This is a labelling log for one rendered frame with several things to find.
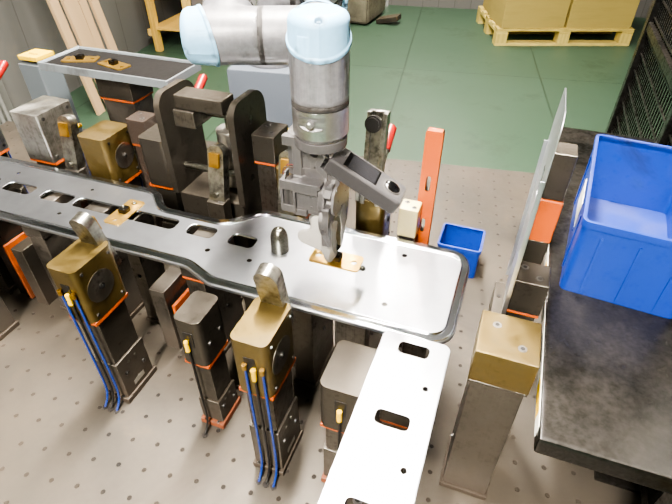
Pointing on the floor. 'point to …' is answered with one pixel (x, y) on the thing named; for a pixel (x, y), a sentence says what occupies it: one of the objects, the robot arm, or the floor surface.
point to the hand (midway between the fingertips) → (336, 252)
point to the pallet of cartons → (558, 21)
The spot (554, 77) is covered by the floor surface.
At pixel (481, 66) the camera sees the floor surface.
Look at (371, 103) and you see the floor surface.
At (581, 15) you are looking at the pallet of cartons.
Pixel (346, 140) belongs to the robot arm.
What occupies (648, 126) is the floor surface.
